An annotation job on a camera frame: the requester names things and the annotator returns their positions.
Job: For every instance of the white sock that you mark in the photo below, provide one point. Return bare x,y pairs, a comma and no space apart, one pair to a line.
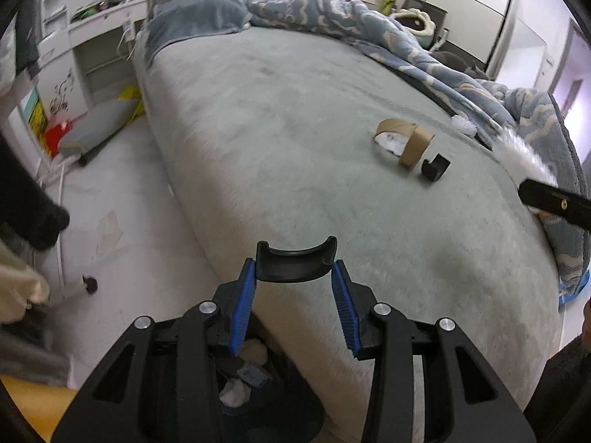
255,351

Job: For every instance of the white bubble wrap piece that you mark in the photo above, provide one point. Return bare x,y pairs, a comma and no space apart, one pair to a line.
463,124

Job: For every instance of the dark grey knit vest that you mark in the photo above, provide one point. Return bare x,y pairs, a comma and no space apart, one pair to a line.
27,37

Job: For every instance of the blue cloud-patterned blanket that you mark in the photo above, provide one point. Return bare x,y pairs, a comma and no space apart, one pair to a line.
351,18

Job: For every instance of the yellow picture book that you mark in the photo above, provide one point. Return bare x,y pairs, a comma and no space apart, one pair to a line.
38,110

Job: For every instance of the blue tissue packet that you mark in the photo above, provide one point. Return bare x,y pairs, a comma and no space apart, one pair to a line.
253,374

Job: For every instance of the black long garment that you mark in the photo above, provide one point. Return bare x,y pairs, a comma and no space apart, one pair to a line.
27,194

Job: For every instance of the yellow plastic bag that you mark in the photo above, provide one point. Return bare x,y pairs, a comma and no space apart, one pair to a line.
130,101

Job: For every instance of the white puffer jacket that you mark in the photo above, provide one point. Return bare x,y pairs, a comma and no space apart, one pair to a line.
7,62

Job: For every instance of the grey cushioned wheeled stool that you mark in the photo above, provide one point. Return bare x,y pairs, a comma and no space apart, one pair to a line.
97,124

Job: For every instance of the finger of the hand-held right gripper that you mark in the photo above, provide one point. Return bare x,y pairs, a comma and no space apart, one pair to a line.
554,200

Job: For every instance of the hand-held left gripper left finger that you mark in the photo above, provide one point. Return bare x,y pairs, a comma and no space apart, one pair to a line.
242,309

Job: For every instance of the black curved plastic piece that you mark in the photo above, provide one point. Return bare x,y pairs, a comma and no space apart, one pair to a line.
295,267

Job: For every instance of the brown cardboard tube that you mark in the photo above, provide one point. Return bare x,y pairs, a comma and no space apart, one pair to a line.
415,147

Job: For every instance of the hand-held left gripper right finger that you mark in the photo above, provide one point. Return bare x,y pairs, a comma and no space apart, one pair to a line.
346,309

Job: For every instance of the person's right forearm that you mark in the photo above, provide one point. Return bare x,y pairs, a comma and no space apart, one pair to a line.
568,387

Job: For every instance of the small black plastic clip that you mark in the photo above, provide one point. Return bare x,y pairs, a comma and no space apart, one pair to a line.
434,168

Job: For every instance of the white dressing table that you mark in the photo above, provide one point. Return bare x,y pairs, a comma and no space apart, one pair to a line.
92,32

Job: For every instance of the small white tissue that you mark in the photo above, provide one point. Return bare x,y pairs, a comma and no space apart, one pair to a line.
391,144

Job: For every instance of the white power strip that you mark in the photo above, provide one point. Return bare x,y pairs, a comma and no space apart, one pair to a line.
129,28

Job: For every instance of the grey bed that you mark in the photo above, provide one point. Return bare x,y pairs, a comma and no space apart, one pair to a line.
300,147

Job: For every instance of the white and mint cat bed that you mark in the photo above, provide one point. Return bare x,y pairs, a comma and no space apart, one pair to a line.
413,25

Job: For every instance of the white clothes rack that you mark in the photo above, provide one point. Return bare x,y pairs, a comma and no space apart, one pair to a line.
60,221

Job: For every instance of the white and black wardrobe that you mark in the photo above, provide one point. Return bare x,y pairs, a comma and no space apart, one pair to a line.
461,0

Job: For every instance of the grey cat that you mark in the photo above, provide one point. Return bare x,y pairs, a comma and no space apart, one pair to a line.
461,62

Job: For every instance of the blue-grey pillow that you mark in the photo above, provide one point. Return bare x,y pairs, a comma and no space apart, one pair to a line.
194,21

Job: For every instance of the dark waste bin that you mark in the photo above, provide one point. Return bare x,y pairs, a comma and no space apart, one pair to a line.
281,410

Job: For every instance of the grey fleece blanket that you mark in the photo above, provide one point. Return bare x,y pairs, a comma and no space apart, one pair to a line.
567,147

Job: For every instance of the red bag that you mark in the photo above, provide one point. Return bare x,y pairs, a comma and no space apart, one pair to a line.
57,138

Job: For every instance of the cream garment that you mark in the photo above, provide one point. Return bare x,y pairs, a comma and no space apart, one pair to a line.
21,281

